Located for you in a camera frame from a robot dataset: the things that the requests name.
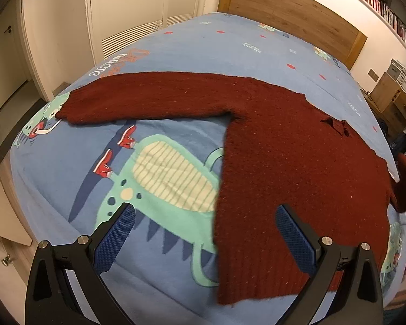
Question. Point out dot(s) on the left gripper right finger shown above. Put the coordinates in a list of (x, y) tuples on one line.
[(358, 299)]

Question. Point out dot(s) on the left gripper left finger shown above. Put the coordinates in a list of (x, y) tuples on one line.
[(50, 298)]

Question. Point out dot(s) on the white printer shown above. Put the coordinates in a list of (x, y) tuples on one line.
[(398, 73)]

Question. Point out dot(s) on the wooden bed headboard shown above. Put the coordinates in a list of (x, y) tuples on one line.
[(305, 19)]

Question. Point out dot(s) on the dark red knit sweater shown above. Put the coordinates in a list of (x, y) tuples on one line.
[(278, 149)]

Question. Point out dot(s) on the wooden bedside drawer cabinet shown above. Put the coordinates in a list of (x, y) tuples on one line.
[(390, 101)]

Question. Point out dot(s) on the blue dinosaur print bedspread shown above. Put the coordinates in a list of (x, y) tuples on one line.
[(70, 178)]

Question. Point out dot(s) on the white wardrobe with vents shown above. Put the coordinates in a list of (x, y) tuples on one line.
[(115, 24)]

